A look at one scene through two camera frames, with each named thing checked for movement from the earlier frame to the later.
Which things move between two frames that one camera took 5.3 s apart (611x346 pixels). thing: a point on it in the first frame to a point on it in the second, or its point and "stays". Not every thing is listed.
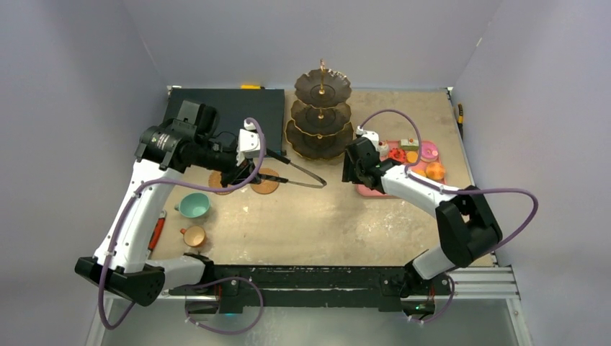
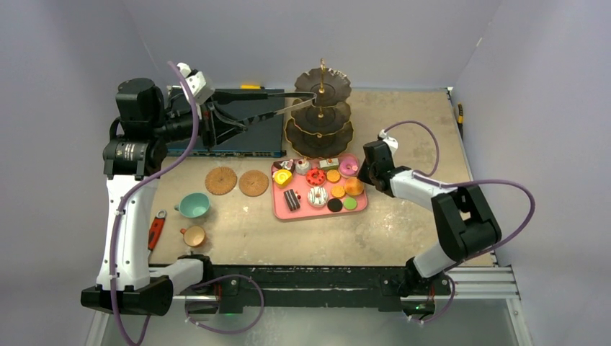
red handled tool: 156,236 stays
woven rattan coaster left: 215,180 stays
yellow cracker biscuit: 412,156 to 333,175
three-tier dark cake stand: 320,127 stays
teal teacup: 193,205 stays
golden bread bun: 435,171 to 354,187
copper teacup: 194,236 stays
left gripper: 238,174 to 217,125
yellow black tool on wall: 460,116 stays
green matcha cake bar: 411,144 to 329,163
